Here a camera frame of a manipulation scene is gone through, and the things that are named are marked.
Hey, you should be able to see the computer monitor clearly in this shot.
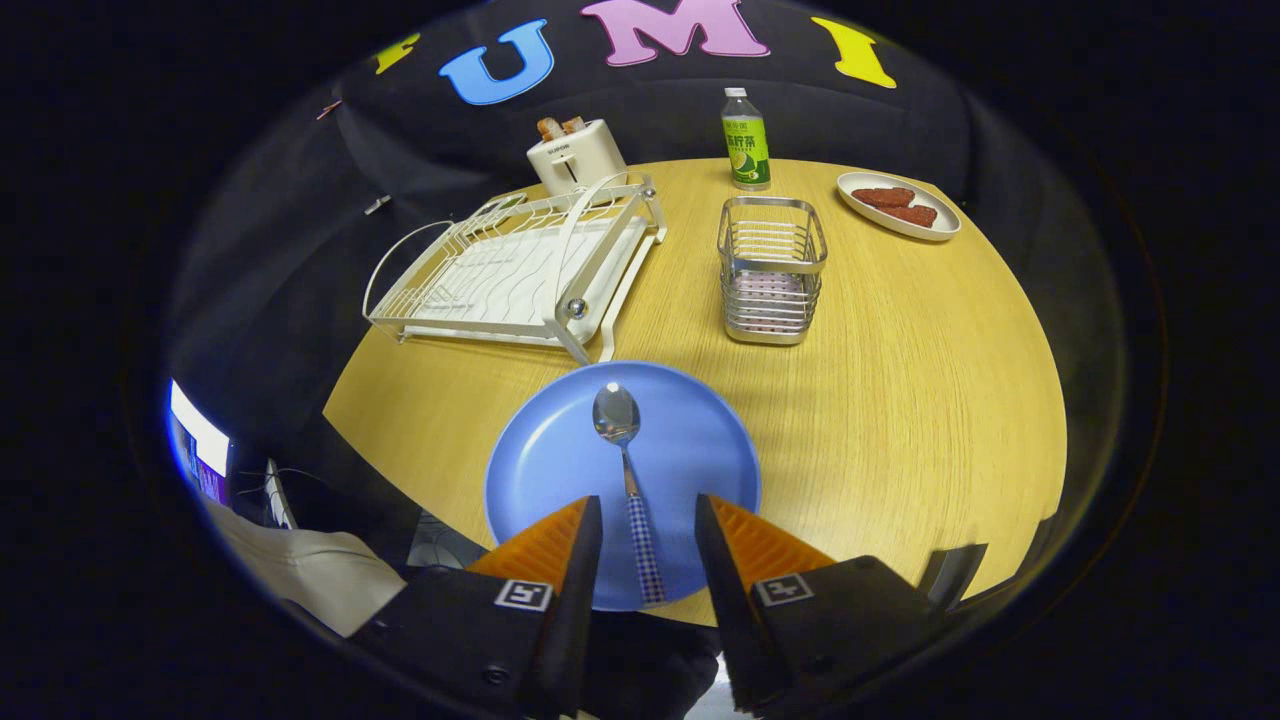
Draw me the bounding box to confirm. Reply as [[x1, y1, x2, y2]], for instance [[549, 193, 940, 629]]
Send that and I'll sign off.
[[168, 378, 233, 506]]

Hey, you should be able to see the person's beige clothing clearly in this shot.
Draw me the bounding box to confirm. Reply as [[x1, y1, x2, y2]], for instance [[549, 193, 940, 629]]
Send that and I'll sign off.
[[205, 498, 409, 638]]

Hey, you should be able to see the green label drink bottle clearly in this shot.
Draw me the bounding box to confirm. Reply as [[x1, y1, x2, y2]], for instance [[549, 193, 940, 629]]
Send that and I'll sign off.
[[721, 87, 772, 191]]

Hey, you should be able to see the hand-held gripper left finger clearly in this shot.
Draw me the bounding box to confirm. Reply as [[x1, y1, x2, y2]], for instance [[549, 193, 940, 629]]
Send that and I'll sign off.
[[350, 495, 604, 719]]

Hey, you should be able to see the blue plate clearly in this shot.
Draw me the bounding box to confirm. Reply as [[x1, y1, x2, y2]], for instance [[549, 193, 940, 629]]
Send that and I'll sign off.
[[484, 361, 762, 612]]

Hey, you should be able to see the white toaster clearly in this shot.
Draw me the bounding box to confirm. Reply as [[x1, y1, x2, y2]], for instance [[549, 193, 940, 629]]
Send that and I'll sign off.
[[526, 118, 629, 198]]

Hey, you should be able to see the metal spoon checkered handle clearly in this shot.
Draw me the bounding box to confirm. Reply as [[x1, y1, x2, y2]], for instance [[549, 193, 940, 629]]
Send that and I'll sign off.
[[592, 382, 668, 607]]

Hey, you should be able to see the white oval dish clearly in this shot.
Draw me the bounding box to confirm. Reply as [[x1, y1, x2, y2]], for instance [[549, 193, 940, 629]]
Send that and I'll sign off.
[[836, 171, 962, 243]]

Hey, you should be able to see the metal wire basket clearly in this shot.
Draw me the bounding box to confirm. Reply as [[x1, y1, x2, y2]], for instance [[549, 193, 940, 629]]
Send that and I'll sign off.
[[716, 196, 830, 346]]

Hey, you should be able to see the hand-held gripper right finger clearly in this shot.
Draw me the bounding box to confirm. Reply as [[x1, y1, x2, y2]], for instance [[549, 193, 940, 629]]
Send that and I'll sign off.
[[695, 493, 946, 713]]

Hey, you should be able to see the white wire dish rack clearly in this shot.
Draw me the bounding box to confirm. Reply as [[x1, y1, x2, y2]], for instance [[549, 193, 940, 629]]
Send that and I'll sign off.
[[362, 172, 668, 366]]

